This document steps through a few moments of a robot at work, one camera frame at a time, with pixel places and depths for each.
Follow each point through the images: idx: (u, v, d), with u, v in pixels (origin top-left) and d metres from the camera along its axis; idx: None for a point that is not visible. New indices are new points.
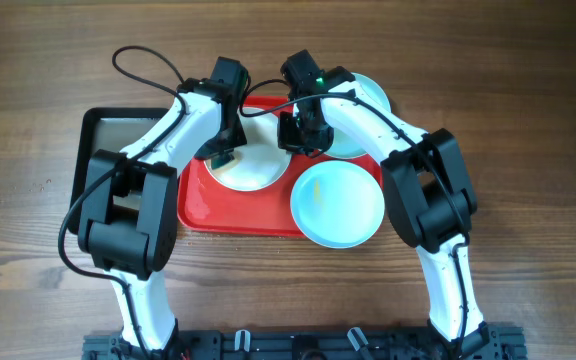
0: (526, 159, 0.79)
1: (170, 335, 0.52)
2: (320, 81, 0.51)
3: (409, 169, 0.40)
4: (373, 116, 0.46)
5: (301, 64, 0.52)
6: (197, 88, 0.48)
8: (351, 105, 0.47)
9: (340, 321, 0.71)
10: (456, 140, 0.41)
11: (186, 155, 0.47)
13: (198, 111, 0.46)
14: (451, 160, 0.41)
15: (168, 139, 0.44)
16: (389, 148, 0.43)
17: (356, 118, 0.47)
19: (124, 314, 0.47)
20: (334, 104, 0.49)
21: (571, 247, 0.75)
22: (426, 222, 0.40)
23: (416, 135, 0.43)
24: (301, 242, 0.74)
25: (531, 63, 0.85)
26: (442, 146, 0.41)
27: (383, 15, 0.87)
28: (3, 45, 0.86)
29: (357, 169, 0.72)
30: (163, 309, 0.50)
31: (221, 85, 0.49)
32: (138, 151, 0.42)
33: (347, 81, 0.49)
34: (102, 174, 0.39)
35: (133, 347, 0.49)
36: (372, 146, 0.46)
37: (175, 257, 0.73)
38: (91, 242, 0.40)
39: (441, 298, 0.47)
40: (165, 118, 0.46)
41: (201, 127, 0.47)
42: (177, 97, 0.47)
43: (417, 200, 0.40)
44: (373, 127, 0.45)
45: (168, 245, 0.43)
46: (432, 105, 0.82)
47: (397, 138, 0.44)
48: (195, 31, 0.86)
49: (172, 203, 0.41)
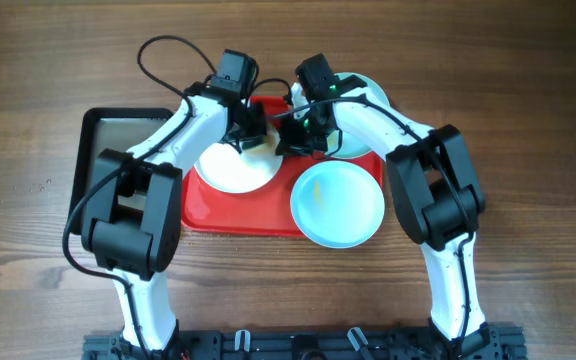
0: (527, 159, 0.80)
1: (171, 335, 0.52)
2: (334, 88, 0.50)
3: (414, 163, 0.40)
4: (381, 116, 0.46)
5: (316, 68, 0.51)
6: (204, 91, 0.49)
8: (362, 107, 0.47)
9: (340, 321, 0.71)
10: (462, 136, 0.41)
11: (191, 158, 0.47)
13: (205, 115, 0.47)
14: (458, 157, 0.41)
15: (175, 141, 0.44)
16: (397, 143, 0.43)
17: (365, 120, 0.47)
19: (125, 314, 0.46)
20: (345, 108, 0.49)
21: (570, 247, 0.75)
22: (431, 217, 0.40)
23: (423, 131, 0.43)
24: (301, 242, 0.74)
25: (532, 63, 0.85)
26: (448, 141, 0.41)
27: (383, 15, 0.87)
28: (3, 45, 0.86)
29: (358, 169, 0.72)
30: (163, 310, 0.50)
31: (227, 87, 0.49)
32: (144, 151, 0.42)
33: (359, 87, 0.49)
34: (108, 173, 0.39)
35: (133, 347, 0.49)
36: (380, 145, 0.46)
37: (175, 257, 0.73)
38: (96, 241, 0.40)
39: (444, 296, 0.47)
40: (172, 120, 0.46)
41: (207, 131, 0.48)
42: (185, 100, 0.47)
43: (423, 196, 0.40)
44: (380, 125, 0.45)
45: (173, 245, 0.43)
46: (432, 105, 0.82)
47: (403, 134, 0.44)
48: (195, 30, 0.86)
49: (176, 201, 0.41)
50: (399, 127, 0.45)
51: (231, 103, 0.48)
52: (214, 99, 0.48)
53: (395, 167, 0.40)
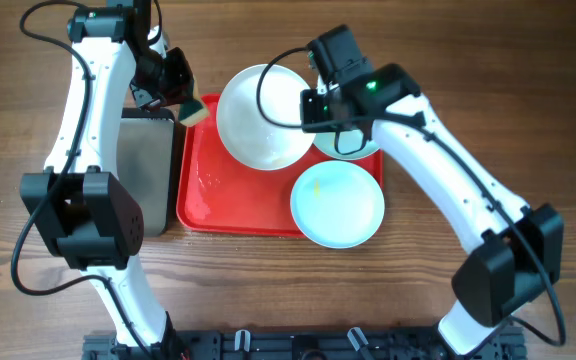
0: (526, 159, 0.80)
1: (165, 328, 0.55)
2: (373, 87, 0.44)
3: (508, 259, 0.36)
4: (448, 157, 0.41)
5: (338, 46, 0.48)
6: (92, 31, 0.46)
8: (422, 140, 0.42)
9: (341, 320, 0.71)
10: (562, 219, 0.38)
11: (116, 105, 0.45)
13: (105, 68, 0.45)
14: (551, 244, 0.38)
15: (88, 121, 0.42)
16: (484, 225, 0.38)
17: (425, 157, 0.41)
19: (114, 314, 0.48)
20: (396, 133, 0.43)
21: (571, 246, 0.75)
22: (507, 307, 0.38)
23: (512, 207, 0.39)
24: (301, 242, 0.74)
25: (531, 64, 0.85)
26: (544, 224, 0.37)
27: (382, 15, 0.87)
28: (5, 45, 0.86)
29: (357, 169, 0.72)
30: (154, 305, 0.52)
31: (116, 11, 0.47)
32: (63, 159, 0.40)
33: (410, 96, 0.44)
34: (37, 200, 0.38)
35: (130, 350, 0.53)
36: (454, 211, 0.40)
37: (175, 257, 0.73)
38: (63, 254, 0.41)
39: (470, 332, 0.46)
40: (73, 94, 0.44)
41: (118, 78, 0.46)
42: (74, 57, 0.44)
43: (506, 289, 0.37)
44: (460, 186, 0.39)
45: (138, 225, 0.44)
46: (432, 105, 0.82)
47: (491, 210, 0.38)
48: (195, 30, 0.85)
49: (122, 195, 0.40)
50: (483, 196, 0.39)
51: (126, 19, 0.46)
52: (109, 25, 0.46)
53: (488, 263, 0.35)
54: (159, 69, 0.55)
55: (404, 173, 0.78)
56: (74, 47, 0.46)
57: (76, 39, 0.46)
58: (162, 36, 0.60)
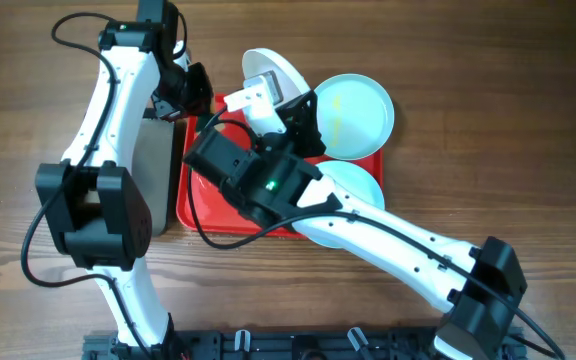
0: (526, 159, 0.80)
1: (166, 329, 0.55)
2: (273, 185, 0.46)
3: (480, 315, 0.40)
4: (373, 228, 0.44)
5: (215, 150, 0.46)
6: (121, 38, 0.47)
8: (348, 221, 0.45)
9: (341, 320, 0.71)
10: (510, 246, 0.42)
11: (135, 111, 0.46)
13: (130, 73, 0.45)
14: (511, 274, 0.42)
15: (108, 123, 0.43)
16: (446, 285, 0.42)
17: (356, 236, 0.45)
19: (117, 314, 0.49)
20: (320, 224, 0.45)
21: (571, 246, 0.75)
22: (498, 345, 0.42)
23: (464, 257, 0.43)
24: (301, 242, 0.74)
25: (531, 64, 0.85)
26: (498, 260, 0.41)
27: (382, 15, 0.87)
28: (5, 45, 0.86)
29: (356, 168, 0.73)
30: (156, 305, 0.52)
31: (147, 23, 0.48)
32: (80, 153, 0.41)
33: (316, 179, 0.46)
34: (50, 189, 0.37)
35: (131, 350, 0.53)
36: (411, 277, 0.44)
37: (175, 257, 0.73)
38: (70, 249, 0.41)
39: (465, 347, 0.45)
40: (96, 94, 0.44)
41: (140, 86, 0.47)
42: (102, 61, 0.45)
43: (492, 336, 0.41)
44: (406, 258, 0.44)
45: (146, 228, 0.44)
46: (432, 105, 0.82)
47: (443, 268, 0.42)
48: (195, 30, 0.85)
49: (134, 193, 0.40)
50: (430, 257, 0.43)
51: (155, 32, 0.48)
52: (138, 38, 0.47)
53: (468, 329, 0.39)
54: (181, 83, 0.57)
55: (404, 173, 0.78)
56: (103, 53, 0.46)
57: (106, 46, 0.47)
58: (186, 51, 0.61)
